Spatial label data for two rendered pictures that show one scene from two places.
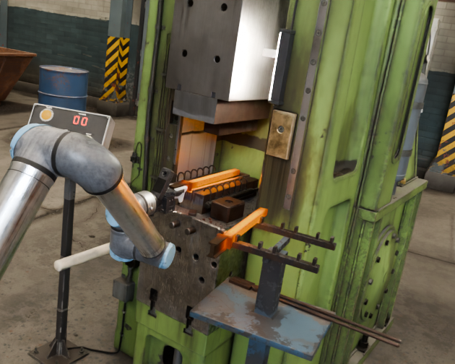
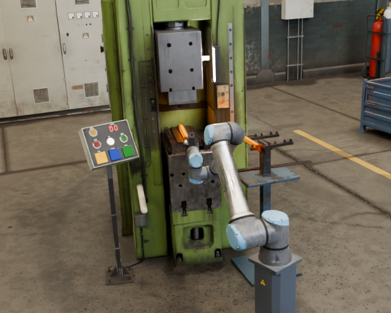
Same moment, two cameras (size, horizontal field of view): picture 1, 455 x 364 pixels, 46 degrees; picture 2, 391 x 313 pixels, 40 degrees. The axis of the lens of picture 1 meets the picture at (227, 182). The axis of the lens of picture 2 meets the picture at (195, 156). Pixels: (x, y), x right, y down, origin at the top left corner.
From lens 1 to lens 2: 2.73 m
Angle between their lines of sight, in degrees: 38
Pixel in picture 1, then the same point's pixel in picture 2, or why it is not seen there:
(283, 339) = (286, 177)
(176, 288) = (198, 193)
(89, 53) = not seen: outside the picture
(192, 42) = (174, 64)
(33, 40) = not seen: outside the picture
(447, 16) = not seen: outside the picture
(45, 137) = (224, 128)
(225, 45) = (195, 62)
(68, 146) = (236, 127)
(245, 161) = (174, 118)
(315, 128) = (238, 87)
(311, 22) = (226, 40)
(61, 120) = (103, 132)
